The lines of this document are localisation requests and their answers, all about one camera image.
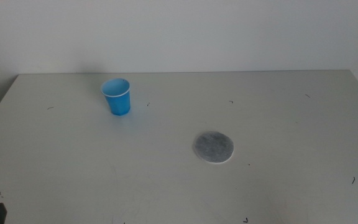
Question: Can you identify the grey round cup mat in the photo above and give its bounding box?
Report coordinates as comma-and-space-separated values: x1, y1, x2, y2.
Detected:
192, 131, 235, 165

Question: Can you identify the blue plastic cup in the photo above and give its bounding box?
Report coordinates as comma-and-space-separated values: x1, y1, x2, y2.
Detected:
100, 77, 132, 117

